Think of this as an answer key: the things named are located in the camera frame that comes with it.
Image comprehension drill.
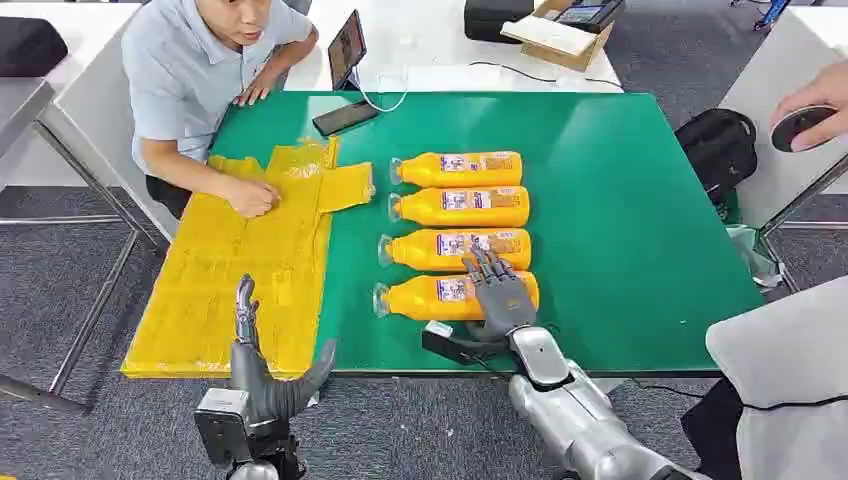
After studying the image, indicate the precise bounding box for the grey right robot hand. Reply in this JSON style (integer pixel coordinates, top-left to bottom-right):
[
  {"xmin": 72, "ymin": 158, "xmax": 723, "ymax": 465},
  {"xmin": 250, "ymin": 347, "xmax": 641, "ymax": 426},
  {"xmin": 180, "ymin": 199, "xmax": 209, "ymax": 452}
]
[{"xmin": 461, "ymin": 241, "xmax": 539, "ymax": 344}]

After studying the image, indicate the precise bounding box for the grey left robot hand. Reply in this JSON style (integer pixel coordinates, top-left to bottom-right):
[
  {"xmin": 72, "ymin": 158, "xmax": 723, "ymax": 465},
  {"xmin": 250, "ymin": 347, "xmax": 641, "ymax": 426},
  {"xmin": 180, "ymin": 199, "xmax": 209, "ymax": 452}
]
[{"xmin": 229, "ymin": 274, "xmax": 337, "ymax": 426}]

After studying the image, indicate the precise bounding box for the orange drink bottle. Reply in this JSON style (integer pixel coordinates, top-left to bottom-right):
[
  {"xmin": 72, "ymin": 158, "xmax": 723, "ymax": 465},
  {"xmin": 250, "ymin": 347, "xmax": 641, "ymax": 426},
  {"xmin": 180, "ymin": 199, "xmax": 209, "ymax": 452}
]
[
  {"xmin": 387, "ymin": 186, "xmax": 531, "ymax": 229},
  {"xmin": 372, "ymin": 270, "xmax": 541, "ymax": 323},
  {"xmin": 377, "ymin": 228, "xmax": 533, "ymax": 273},
  {"xmin": 388, "ymin": 150, "xmax": 524, "ymax": 189}
]

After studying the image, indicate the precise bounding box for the yellow plastic sheet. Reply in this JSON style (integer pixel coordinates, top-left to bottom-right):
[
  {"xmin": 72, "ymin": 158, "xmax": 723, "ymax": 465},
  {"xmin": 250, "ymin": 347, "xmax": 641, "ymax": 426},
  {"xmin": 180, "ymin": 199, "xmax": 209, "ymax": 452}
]
[{"xmin": 121, "ymin": 135, "xmax": 376, "ymax": 381}]

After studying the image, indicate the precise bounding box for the green table mat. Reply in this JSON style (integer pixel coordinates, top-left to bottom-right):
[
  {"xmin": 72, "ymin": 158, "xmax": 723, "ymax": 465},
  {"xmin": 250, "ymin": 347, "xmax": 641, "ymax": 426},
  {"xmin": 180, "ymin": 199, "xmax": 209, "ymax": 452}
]
[{"xmin": 210, "ymin": 91, "xmax": 766, "ymax": 376}]

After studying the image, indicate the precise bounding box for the black smartphone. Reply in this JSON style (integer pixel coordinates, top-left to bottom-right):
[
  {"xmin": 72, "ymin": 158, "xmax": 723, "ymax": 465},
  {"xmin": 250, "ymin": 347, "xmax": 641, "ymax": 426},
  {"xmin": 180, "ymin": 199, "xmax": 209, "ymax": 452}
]
[{"xmin": 311, "ymin": 99, "xmax": 381, "ymax": 138}]

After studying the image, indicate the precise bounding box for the cardboard box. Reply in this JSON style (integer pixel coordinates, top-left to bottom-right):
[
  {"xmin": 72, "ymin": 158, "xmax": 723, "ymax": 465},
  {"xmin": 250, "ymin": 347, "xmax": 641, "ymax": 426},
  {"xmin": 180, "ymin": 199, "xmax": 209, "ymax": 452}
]
[{"xmin": 500, "ymin": 0, "xmax": 614, "ymax": 73}]

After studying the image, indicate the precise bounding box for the clear plastic bag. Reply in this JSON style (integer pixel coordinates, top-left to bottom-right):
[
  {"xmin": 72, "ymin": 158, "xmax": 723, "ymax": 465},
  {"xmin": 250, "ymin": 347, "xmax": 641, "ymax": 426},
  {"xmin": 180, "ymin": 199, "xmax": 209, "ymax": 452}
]
[{"xmin": 725, "ymin": 223, "xmax": 786, "ymax": 291}]

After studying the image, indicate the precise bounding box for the black backpack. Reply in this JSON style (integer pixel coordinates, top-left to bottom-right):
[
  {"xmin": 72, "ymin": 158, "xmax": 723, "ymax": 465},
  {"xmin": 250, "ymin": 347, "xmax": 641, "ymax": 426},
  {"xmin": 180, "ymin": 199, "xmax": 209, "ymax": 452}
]
[{"xmin": 674, "ymin": 107, "xmax": 759, "ymax": 210}]

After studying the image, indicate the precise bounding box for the black case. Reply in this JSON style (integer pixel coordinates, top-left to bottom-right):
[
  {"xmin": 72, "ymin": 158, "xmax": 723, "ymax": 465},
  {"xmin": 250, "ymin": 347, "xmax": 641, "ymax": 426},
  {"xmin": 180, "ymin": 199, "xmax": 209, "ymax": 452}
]
[{"xmin": 462, "ymin": 0, "xmax": 535, "ymax": 45}]

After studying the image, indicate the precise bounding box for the person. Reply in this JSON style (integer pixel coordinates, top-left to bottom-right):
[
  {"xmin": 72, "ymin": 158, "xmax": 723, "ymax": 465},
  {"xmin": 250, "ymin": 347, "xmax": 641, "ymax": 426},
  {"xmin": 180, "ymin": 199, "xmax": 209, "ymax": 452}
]
[
  {"xmin": 680, "ymin": 274, "xmax": 848, "ymax": 480},
  {"xmin": 121, "ymin": 0, "xmax": 321, "ymax": 220}
]

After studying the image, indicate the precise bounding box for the black tablet on stand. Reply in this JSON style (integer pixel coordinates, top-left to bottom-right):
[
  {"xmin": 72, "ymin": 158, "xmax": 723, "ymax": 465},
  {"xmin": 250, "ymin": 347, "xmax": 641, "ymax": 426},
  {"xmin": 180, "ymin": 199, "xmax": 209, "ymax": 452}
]
[{"xmin": 327, "ymin": 9, "xmax": 369, "ymax": 93}]

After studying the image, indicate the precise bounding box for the black handheld terminal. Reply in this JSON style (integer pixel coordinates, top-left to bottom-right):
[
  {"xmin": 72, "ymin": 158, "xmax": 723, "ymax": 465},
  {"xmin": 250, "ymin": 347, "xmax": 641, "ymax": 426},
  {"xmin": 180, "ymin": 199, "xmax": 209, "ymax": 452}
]
[{"xmin": 555, "ymin": 0, "xmax": 627, "ymax": 34}]

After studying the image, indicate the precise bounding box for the person's hand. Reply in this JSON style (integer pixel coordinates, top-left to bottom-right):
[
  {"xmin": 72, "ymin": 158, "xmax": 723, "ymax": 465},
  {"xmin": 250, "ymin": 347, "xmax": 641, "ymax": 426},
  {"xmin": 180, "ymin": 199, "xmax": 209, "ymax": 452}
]
[{"xmin": 770, "ymin": 60, "xmax": 848, "ymax": 154}]

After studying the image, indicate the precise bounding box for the black seat cushion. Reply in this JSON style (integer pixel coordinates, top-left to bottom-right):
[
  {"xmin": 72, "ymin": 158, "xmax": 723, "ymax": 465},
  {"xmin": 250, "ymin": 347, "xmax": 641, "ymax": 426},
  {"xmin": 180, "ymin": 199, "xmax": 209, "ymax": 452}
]
[{"xmin": 0, "ymin": 16, "xmax": 70, "ymax": 79}]

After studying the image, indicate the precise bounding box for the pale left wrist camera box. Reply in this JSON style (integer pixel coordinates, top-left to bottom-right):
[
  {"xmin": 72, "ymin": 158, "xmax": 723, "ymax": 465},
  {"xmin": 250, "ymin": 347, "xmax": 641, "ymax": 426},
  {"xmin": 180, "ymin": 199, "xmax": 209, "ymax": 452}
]
[{"xmin": 193, "ymin": 388, "xmax": 254, "ymax": 468}]

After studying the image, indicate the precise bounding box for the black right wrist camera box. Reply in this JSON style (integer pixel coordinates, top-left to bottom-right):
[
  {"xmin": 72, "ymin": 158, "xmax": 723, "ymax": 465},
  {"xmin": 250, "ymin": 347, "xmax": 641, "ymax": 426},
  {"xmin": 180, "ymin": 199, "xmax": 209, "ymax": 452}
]
[{"xmin": 421, "ymin": 320, "xmax": 511, "ymax": 367}]

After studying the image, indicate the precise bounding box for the black floor cable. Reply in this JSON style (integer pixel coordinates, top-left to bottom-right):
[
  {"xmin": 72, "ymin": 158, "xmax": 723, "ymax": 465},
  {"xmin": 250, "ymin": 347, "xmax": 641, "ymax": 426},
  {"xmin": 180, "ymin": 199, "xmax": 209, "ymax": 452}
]
[{"xmin": 627, "ymin": 378, "xmax": 848, "ymax": 413}]

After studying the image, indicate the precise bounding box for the metal table frame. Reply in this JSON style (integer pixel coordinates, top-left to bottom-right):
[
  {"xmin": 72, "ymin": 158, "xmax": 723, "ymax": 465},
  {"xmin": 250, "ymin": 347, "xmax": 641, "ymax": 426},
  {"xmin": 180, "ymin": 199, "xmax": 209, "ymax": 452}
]
[
  {"xmin": 758, "ymin": 155, "xmax": 848, "ymax": 293},
  {"xmin": 0, "ymin": 79, "xmax": 164, "ymax": 419}
]

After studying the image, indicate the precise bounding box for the white charging cable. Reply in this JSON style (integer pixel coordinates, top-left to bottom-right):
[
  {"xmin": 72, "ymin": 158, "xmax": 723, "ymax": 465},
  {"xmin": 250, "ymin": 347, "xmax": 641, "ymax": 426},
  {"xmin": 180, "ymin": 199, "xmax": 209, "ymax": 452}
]
[{"xmin": 354, "ymin": 66, "xmax": 410, "ymax": 114}]

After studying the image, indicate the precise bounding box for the blue cart frame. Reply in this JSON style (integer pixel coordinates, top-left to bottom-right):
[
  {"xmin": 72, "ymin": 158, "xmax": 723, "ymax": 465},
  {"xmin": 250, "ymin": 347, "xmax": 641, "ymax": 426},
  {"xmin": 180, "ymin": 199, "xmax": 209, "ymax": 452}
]
[{"xmin": 753, "ymin": 0, "xmax": 791, "ymax": 31}]

